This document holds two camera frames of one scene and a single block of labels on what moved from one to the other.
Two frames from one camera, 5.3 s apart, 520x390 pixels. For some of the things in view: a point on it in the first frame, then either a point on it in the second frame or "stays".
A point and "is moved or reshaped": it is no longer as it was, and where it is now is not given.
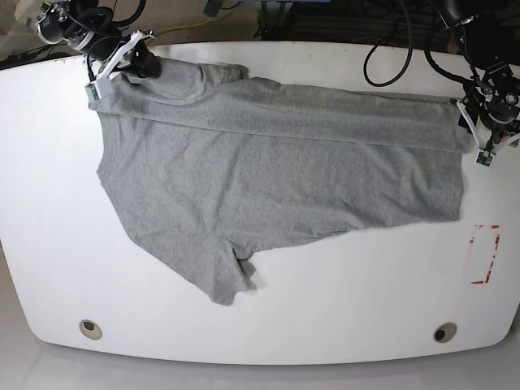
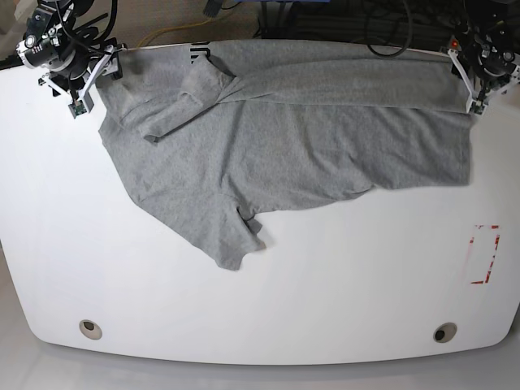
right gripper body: (486, 136) to (512, 75)
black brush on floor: (212, 7) stays
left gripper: (140, 64) to (79, 88)
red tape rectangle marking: (471, 240) stays
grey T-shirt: (210, 162) is moved or reshaped
